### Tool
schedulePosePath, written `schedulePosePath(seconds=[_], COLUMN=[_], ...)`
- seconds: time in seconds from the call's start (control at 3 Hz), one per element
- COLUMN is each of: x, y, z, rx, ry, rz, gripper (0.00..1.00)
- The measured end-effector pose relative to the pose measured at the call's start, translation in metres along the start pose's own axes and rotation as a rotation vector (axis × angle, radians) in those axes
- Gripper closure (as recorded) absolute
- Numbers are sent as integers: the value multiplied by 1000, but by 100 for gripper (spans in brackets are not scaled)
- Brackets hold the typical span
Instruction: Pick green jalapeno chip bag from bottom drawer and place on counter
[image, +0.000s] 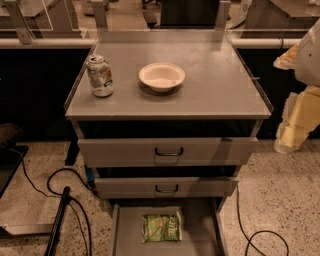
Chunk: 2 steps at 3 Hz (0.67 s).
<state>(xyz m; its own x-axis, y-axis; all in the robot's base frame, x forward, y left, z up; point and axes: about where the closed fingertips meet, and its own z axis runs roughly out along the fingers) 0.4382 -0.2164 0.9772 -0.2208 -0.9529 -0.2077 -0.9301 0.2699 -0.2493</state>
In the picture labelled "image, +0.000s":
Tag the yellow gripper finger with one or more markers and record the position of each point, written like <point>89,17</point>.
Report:
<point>301,116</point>
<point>287,60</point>

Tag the green jalapeno chip bag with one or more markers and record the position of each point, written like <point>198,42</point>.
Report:
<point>161,227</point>

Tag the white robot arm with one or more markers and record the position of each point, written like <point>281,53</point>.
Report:
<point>307,68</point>

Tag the grey drawer cabinet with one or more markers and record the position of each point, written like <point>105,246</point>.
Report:
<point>217,98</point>

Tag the bottom open grey drawer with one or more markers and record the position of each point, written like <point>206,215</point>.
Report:
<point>200,223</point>

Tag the middle grey drawer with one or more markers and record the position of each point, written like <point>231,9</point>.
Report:
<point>176,187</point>

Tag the top grey drawer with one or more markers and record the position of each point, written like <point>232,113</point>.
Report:
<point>159,152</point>

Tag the crushed soda can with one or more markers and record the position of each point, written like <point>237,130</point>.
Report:
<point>99,73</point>

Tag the black bar on floor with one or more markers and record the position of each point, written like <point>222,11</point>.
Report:
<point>55,232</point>

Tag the dark equipment at left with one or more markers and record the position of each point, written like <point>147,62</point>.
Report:
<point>11,154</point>

